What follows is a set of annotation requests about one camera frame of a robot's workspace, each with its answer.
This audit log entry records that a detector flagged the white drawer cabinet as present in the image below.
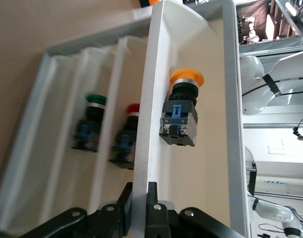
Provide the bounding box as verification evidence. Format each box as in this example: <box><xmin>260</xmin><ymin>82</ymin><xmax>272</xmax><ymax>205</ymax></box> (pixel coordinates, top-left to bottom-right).
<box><xmin>0</xmin><ymin>7</ymin><xmax>154</xmax><ymax>237</ymax></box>

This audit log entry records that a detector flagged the white drawer holding green button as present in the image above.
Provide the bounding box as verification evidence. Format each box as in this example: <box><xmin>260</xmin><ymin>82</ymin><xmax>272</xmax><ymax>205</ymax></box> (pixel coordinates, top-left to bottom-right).
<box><xmin>39</xmin><ymin>48</ymin><xmax>118</xmax><ymax>224</ymax></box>

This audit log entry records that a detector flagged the orange button enclosure box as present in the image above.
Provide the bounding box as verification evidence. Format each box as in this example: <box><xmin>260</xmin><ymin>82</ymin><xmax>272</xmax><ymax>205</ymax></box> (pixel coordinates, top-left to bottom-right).
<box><xmin>138</xmin><ymin>0</ymin><xmax>165</xmax><ymax>7</ymax></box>

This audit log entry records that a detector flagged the small black camera on stand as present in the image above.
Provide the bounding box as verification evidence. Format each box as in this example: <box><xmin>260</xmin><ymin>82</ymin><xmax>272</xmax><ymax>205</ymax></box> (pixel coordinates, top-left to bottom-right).
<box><xmin>292</xmin><ymin>117</ymin><xmax>303</xmax><ymax>142</ymax></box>

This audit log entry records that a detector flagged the red mushroom push button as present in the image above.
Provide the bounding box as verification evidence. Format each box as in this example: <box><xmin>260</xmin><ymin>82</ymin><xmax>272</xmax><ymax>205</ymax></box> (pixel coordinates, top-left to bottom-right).
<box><xmin>108</xmin><ymin>103</ymin><xmax>141</xmax><ymax>171</ymax></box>

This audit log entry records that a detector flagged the white drawer holding orange button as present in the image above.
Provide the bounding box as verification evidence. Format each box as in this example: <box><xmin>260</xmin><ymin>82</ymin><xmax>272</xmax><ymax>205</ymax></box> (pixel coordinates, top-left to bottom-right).
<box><xmin>129</xmin><ymin>0</ymin><xmax>251</xmax><ymax>238</ymax></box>

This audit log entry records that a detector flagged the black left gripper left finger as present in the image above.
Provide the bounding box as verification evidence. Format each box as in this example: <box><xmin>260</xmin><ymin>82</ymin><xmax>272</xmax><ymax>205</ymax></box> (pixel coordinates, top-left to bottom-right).
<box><xmin>19</xmin><ymin>181</ymin><xmax>134</xmax><ymax>238</ymax></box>

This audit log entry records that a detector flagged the green mushroom push button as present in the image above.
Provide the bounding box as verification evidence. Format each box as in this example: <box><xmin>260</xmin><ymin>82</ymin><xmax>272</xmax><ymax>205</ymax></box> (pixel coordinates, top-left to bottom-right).
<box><xmin>71</xmin><ymin>93</ymin><xmax>108</xmax><ymax>153</ymax></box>

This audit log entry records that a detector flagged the orange mushroom push button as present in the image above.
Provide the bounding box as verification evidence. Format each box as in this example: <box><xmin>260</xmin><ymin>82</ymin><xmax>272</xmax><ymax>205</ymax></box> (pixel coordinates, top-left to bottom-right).
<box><xmin>158</xmin><ymin>67</ymin><xmax>205</xmax><ymax>148</ymax></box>

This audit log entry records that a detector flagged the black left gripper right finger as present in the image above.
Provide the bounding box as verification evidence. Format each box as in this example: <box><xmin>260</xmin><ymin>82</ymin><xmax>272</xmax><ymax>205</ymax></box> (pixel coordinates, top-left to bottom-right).
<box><xmin>145</xmin><ymin>181</ymin><xmax>242</xmax><ymax>238</ymax></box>

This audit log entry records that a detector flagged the white drawer holding red button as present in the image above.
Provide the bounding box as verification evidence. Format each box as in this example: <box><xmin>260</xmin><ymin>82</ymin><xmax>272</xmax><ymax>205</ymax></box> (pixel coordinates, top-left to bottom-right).
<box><xmin>88</xmin><ymin>35</ymin><xmax>152</xmax><ymax>217</ymax></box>

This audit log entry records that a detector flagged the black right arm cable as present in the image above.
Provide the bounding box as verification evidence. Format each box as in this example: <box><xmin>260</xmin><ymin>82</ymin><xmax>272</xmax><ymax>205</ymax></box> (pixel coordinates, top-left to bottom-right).
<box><xmin>262</xmin><ymin>73</ymin><xmax>303</xmax><ymax>96</ymax></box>

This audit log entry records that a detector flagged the empty white drawer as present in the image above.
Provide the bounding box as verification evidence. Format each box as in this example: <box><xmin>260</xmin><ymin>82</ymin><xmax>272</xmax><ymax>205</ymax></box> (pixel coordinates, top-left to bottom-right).
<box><xmin>0</xmin><ymin>55</ymin><xmax>80</xmax><ymax>234</ymax></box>

